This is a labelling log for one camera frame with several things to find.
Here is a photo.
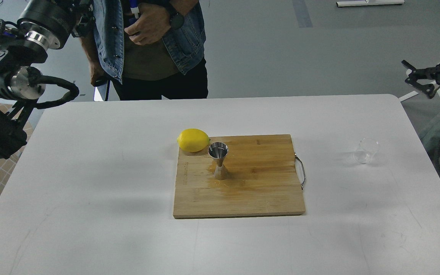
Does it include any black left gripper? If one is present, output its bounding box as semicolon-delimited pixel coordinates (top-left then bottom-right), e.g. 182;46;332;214
17;0;95;49

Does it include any clear glass cup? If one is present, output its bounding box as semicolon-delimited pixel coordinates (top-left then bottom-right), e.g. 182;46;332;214
353;138;380;164

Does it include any steel double jigger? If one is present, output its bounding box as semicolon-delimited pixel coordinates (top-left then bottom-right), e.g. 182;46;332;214
207;142;229;180

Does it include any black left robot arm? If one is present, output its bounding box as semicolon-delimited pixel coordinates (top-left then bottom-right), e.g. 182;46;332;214
0;0;95;159

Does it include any bystander right hand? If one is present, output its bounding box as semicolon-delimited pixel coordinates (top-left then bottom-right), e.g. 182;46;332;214
88;61;111;87

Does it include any bystander left hand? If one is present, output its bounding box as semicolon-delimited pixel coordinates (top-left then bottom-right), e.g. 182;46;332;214
124;3;170;46

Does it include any black smartphone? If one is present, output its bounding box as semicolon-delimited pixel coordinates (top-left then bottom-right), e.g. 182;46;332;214
93;76;111;102

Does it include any white floor bar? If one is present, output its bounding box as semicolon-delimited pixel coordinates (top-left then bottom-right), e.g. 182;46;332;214
336;0;405;8

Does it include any bystander in denim jacket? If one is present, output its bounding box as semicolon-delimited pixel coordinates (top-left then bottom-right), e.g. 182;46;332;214
80;0;209;101

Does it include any yellow lemon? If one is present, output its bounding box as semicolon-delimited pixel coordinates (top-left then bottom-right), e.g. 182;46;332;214
177;128;210;152

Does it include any wooden cutting board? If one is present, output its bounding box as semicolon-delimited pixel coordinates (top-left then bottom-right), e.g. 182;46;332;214
173;134;306;219

